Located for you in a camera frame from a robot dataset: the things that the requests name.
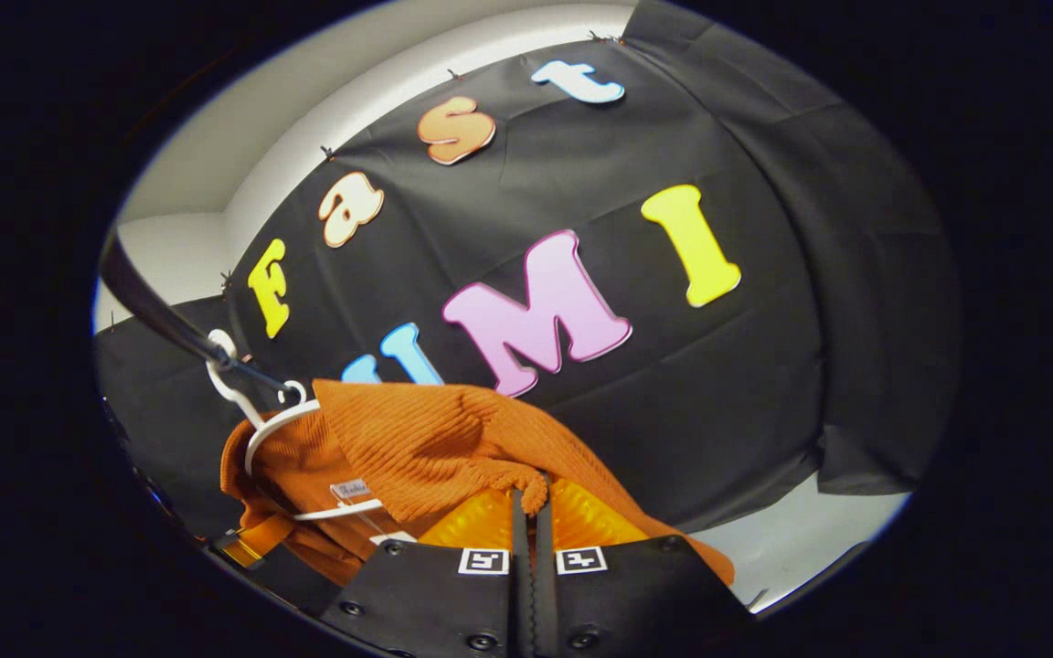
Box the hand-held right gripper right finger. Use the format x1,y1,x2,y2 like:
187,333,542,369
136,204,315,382
531,473,754,658

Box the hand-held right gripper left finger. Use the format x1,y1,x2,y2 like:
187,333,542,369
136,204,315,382
319,487,534,658

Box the orange ribbed jacket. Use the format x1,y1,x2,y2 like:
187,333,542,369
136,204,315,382
220,379,736,588

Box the white hanger with bar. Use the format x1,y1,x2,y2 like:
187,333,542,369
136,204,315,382
206,329,388,523

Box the black clothes rack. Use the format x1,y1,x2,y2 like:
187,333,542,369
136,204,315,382
99,233,295,396

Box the black backdrop cloth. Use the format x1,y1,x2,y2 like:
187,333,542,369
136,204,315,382
92,0,963,542

